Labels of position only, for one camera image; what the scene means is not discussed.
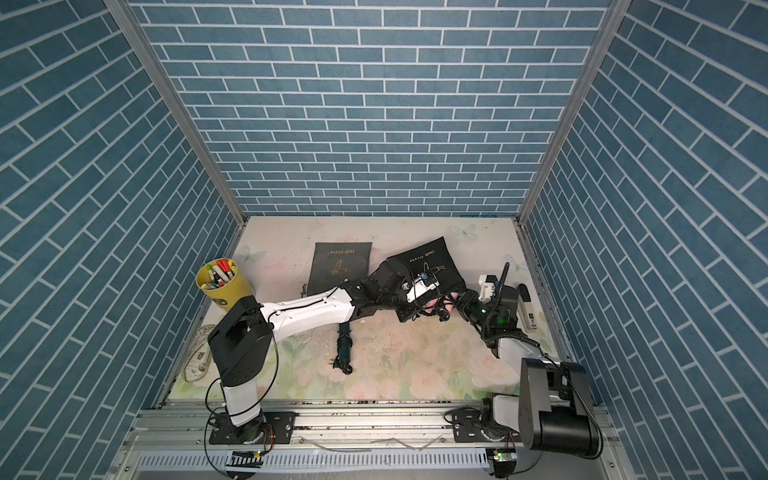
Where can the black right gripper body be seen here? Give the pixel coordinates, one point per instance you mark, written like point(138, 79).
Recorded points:
point(471, 302)

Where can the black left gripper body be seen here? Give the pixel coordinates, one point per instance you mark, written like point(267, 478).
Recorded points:
point(404, 310)

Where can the black hair dryer bag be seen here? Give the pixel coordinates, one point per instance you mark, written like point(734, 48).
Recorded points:
point(433, 256)

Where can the pink hair dryer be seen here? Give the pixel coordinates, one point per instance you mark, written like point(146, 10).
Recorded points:
point(445, 303)

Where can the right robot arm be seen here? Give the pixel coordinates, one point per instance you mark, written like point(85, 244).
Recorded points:
point(552, 411)

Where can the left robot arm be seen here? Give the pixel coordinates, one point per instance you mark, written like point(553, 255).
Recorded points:
point(240, 342)

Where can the grey hair dryer bag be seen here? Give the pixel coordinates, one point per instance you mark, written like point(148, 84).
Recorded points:
point(334, 263)

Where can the white black stapler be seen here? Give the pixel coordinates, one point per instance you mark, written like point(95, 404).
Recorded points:
point(525, 307)

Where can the red marker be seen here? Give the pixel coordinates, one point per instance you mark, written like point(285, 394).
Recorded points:
point(224, 265)

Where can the yellow pen holder cup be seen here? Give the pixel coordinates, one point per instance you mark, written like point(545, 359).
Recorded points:
point(223, 289)

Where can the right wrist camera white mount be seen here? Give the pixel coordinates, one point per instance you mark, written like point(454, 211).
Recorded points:
point(488, 287)

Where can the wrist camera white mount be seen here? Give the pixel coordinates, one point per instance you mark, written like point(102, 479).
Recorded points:
point(488, 287)
point(421, 289)

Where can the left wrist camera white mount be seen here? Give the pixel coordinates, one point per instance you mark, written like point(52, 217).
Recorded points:
point(421, 289)

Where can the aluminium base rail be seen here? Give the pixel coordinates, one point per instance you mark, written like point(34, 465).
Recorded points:
point(345, 440)

